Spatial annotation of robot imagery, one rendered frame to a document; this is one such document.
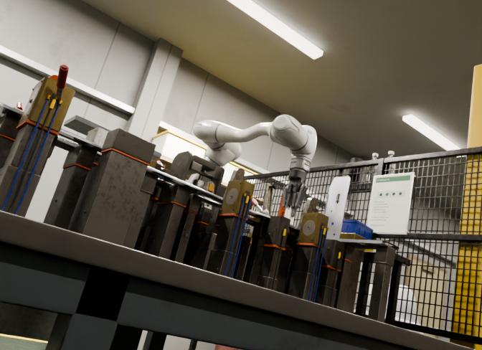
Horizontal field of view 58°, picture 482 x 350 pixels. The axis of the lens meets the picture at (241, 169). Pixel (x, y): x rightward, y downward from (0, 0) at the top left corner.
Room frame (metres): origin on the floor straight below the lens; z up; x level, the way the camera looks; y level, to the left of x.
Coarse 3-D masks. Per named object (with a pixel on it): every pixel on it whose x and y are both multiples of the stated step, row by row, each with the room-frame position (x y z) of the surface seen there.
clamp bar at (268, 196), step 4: (268, 184) 1.92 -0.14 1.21; (272, 184) 1.90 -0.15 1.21; (276, 184) 1.91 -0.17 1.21; (268, 188) 1.92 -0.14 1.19; (272, 188) 1.92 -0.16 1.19; (276, 188) 1.91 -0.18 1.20; (268, 192) 1.92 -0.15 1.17; (272, 192) 1.93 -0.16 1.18; (264, 196) 1.93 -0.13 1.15; (268, 196) 1.93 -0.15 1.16; (272, 196) 1.93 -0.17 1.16; (264, 200) 1.92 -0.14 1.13; (268, 200) 1.93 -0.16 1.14; (272, 200) 1.93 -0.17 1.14; (264, 204) 1.92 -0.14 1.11; (268, 204) 1.93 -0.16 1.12; (264, 208) 1.91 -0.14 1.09; (268, 208) 1.93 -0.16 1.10
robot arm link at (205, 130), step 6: (204, 120) 2.11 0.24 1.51; (210, 120) 2.09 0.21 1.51; (198, 126) 2.11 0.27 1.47; (204, 126) 2.07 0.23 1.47; (210, 126) 2.05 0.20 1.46; (216, 126) 2.04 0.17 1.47; (198, 132) 2.11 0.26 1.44; (204, 132) 2.08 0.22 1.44; (210, 132) 2.06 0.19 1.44; (204, 138) 2.11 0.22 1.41; (210, 138) 2.08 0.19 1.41; (210, 144) 2.15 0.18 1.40; (216, 144) 2.13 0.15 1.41; (222, 144) 2.15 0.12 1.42
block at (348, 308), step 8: (360, 256) 1.84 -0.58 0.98; (352, 264) 1.82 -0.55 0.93; (360, 264) 1.85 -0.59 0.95; (352, 272) 1.82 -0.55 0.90; (352, 280) 1.83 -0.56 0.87; (352, 288) 1.83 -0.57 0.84; (352, 296) 1.84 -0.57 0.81; (344, 304) 1.81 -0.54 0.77; (352, 304) 1.84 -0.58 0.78; (352, 312) 1.85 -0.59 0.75
